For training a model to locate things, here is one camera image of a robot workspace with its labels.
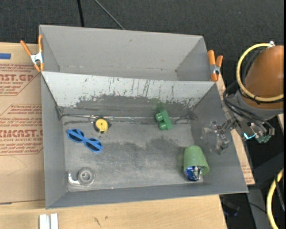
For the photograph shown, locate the yellow and black tape measure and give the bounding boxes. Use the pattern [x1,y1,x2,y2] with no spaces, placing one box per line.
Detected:
[92,117,112,135]

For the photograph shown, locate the grey metal bin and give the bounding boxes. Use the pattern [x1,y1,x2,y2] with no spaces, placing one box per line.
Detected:
[39,24,249,209]

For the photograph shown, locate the blue and silver crumpled can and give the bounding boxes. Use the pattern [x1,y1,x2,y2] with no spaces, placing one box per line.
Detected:
[184,165,204,182]

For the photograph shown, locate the green toy block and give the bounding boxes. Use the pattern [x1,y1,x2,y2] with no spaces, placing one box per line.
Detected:
[154,109,174,131]

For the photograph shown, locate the blue sunglasses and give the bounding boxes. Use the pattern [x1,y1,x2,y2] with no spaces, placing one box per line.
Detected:
[66,128,103,154]

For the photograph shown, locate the brown cardboard board, red print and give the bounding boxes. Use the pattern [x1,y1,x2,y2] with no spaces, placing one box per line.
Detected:
[0,41,256,206]

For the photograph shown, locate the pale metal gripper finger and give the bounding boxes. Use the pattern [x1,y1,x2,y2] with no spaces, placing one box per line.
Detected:
[215,132,231,155]
[202,121,221,150]

